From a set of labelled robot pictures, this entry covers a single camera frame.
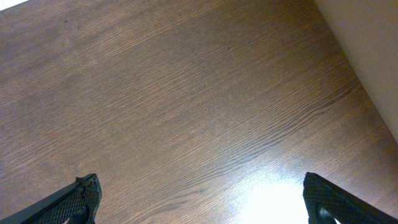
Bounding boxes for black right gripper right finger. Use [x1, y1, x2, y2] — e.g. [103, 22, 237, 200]
[303, 172, 397, 224]

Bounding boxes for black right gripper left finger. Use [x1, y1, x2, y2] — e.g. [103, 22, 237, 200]
[1, 174, 102, 224]

